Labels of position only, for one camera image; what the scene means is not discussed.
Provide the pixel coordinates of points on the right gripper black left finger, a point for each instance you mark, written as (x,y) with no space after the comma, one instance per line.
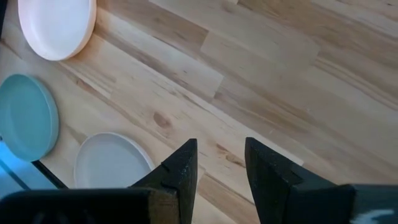
(177,186)

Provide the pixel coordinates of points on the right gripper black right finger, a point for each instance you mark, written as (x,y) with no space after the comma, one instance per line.
(280,193)

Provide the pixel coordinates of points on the beige grey plate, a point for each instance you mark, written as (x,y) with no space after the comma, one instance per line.
(109,161)

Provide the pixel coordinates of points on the sage green plate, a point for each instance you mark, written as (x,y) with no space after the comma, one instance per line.
(25,118)

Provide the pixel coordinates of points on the peach plate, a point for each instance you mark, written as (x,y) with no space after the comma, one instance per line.
(56,28)

